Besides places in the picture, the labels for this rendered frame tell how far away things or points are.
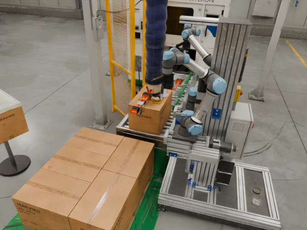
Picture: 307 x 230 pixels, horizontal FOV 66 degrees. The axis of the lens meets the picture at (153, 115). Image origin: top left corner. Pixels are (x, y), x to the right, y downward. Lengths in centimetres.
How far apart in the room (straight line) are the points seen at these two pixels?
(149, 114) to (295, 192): 211
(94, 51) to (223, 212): 266
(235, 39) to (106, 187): 176
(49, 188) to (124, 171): 74
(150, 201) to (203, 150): 108
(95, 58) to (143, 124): 129
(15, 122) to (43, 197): 103
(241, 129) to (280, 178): 153
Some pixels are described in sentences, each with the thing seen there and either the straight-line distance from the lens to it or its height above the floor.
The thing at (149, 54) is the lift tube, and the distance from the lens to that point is 279.
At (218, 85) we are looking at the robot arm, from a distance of 192.
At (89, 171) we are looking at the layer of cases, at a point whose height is 54.
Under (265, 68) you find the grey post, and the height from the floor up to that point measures 69.
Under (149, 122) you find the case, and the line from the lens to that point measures 291.
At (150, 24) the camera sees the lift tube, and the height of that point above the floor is 185.
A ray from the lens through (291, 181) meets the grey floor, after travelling 378.
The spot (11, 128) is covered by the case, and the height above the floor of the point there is 75.
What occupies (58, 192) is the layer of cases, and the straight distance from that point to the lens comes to 252.
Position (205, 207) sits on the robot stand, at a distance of 278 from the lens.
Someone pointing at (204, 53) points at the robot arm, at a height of 168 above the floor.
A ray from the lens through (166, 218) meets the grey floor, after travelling 290.
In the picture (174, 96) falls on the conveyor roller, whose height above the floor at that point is 55.
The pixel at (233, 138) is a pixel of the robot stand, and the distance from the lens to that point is 241.
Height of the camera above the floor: 239
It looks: 32 degrees down
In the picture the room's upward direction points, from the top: 2 degrees clockwise
